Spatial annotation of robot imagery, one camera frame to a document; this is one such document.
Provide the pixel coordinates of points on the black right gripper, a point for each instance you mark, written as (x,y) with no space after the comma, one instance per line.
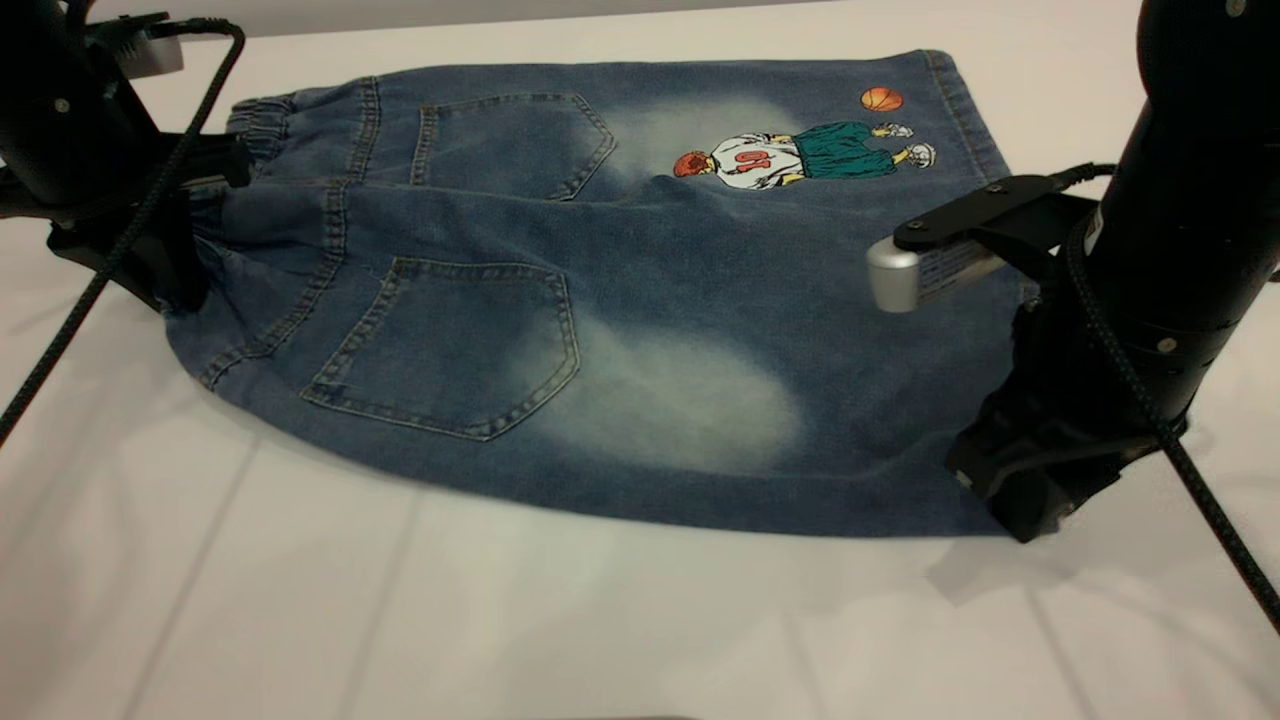
(1080,400)

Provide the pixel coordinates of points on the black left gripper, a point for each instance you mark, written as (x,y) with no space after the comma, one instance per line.
(80,243)

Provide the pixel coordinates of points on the blue denim shorts with print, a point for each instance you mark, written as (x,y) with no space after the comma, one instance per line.
(700,300)

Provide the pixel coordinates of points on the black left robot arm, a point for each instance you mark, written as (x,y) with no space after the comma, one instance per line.
(50,130)

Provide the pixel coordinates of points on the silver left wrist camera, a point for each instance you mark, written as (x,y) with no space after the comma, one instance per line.
(155,58)

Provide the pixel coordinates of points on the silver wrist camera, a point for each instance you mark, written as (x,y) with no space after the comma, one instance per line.
(900,275)
(155,58)

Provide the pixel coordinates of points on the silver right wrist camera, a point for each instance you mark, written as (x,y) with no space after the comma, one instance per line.
(900,275)

